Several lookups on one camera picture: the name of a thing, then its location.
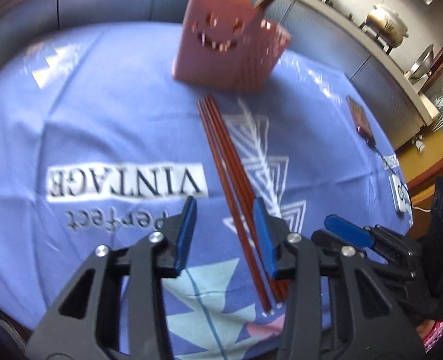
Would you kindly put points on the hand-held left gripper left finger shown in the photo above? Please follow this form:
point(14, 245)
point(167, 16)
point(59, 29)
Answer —
point(186, 228)

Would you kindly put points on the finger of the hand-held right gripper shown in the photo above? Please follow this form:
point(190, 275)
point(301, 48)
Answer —
point(328, 242)
point(347, 228)

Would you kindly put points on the pink plastic utensil holder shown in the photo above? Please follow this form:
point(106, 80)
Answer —
point(214, 56)

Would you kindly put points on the gas stove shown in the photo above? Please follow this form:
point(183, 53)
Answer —
point(381, 41)

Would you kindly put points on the steel bowl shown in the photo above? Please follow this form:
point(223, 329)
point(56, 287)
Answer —
point(422, 63)

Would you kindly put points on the blue printed tablecloth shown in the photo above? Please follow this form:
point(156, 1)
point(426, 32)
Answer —
point(94, 120)

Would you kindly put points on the dark smartphone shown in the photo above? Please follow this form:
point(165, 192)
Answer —
point(358, 120)

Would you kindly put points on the white power bank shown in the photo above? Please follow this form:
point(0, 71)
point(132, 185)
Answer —
point(399, 195)

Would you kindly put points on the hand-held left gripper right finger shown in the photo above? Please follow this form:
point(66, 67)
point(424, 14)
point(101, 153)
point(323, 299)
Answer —
point(264, 232)

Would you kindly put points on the grey kitchen counter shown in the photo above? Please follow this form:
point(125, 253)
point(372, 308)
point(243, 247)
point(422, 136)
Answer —
point(131, 0)

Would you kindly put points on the white ceramic pot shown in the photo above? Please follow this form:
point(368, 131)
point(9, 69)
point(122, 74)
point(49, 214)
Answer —
point(388, 24)

